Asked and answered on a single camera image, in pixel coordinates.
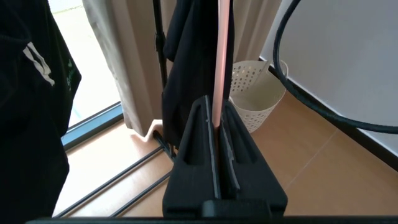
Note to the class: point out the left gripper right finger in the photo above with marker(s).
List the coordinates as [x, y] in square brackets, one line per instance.
[252, 177]

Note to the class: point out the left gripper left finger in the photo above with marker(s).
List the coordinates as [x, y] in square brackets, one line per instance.
[192, 174]

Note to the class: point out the black garment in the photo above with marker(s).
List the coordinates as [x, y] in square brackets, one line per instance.
[189, 77]

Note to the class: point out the pink clothes hanger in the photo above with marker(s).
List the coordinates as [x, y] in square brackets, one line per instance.
[221, 62]

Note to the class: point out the black knitted shorts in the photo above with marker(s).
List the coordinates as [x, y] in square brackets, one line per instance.
[28, 124]

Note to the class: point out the white laundry basket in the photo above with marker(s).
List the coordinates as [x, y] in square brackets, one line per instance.
[258, 102]

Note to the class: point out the black clothes rack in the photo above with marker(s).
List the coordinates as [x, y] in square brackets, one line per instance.
[160, 46]

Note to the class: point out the beige curtain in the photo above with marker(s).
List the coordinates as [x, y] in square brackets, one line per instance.
[133, 62]

